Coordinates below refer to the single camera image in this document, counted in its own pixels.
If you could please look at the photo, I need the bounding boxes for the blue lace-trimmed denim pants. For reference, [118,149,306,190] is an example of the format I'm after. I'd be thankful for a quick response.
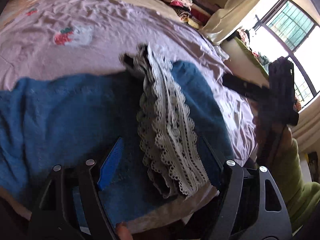
[0,43,233,227]

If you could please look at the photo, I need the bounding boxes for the cream curtain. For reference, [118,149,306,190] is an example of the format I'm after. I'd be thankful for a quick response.
[200,0,260,46]

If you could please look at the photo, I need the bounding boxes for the window with metal grille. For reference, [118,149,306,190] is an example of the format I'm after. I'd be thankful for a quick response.
[242,0,319,107]

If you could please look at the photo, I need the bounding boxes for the stack of folded clothes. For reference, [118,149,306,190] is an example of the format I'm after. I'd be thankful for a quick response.
[162,0,221,29]

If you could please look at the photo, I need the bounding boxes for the lilac quilted bedspread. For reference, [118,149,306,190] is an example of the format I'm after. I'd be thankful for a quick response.
[1,0,256,165]

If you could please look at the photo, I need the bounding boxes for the green sleeve forearm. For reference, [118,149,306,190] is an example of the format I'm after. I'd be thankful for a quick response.
[269,128,319,232]

